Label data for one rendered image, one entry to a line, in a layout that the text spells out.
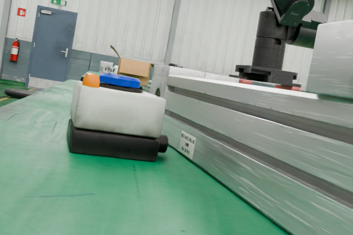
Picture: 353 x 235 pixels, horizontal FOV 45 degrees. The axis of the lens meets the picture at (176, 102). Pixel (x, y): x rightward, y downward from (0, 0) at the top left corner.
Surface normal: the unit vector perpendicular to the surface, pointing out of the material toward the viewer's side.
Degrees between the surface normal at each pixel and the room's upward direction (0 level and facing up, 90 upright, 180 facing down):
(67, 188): 0
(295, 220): 90
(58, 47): 90
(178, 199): 0
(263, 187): 90
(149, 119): 90
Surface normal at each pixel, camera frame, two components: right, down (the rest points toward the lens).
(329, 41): -0.94, -0.15
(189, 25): 0.17, 0.08
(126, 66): 0.19, -0.29
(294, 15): 0.11, 0.77
